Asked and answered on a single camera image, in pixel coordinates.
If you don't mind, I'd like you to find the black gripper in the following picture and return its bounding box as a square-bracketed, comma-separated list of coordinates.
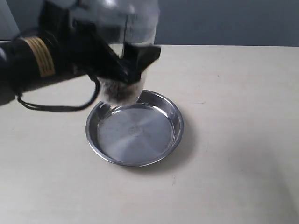
[38, 0, 161, 84]

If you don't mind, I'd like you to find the round steel tray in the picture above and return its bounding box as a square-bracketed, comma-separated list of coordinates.
[85, 90, 184, 167]

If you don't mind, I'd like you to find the clear plastic shaker bottle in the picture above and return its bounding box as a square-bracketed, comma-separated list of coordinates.
[94, 0, 160, 105]

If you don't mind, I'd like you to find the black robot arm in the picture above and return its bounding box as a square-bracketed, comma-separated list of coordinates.
[0, 0, 161, 112]

